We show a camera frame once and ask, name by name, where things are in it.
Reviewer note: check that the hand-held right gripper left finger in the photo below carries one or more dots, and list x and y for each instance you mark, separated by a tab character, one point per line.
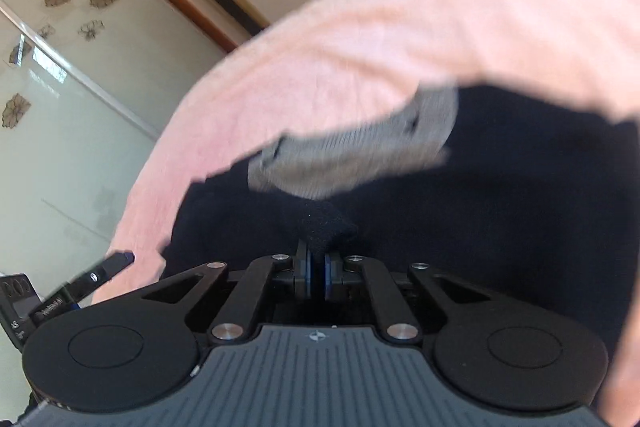
303	273

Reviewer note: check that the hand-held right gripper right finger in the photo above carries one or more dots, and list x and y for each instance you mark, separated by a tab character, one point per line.
332	278

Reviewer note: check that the grey garment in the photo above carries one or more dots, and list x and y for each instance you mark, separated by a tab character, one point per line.
350	147

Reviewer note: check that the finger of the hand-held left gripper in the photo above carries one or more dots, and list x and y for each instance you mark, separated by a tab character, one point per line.
107	269

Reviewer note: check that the pink bed sheet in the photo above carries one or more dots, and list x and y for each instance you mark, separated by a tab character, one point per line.
375	32

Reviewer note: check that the dark navy garment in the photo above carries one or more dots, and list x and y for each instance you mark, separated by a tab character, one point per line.
500	207

